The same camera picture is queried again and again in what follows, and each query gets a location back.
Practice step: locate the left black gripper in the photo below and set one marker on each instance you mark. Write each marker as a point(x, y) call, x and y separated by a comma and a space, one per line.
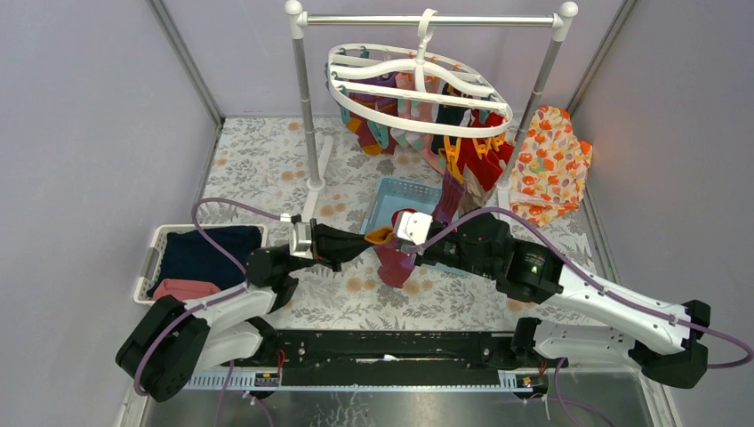
point(317, 243)

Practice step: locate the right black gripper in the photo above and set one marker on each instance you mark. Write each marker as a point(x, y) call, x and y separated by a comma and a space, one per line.
point(423, 256)

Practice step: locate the purple patchwork sock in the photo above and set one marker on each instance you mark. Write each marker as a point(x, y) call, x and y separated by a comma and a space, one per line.
point(451, 194)
point(395, 266)

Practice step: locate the red beige sock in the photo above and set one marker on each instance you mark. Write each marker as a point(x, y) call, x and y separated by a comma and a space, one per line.
point(475, 195)

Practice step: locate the white clip hanger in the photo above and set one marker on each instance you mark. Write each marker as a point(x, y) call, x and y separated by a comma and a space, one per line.
point(377, 78)

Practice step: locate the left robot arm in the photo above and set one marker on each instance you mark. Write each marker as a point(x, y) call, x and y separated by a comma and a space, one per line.
point(176, 339)

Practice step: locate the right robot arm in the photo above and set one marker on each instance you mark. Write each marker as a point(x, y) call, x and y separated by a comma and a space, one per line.
point(661, 339)

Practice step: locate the blue plastic basket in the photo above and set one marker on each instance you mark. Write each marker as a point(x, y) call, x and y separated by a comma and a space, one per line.
point(393, 195)

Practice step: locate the orange floral cloth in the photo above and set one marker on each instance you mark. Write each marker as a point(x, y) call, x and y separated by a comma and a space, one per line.
point(551, 170)

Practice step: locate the navy christmas sock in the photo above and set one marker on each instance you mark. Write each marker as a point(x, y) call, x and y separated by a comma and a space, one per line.
point(448, 115)

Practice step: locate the pink sock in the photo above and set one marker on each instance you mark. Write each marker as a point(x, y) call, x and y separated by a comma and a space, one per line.
point(427, 112)
point(404, 138)

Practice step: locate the pink folded cloth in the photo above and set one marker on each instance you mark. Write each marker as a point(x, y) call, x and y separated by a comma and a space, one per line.
point(184, 289)

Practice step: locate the white plastic basket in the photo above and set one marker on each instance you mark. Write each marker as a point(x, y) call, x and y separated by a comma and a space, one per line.
point(147, 277)

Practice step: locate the metal drying rack stand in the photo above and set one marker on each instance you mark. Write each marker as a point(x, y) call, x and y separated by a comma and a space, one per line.
point(559, 23)

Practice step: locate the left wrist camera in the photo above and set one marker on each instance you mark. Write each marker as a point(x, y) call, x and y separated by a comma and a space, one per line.
point(301, 236)

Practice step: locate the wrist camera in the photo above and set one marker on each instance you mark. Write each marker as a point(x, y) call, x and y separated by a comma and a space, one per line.
point(301, 236)
point(412, 226)

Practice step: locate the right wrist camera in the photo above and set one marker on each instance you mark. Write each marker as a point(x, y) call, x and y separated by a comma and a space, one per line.
point(412, 226)

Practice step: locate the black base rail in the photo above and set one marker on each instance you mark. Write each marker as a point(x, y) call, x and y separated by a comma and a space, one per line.
point(334, 358)

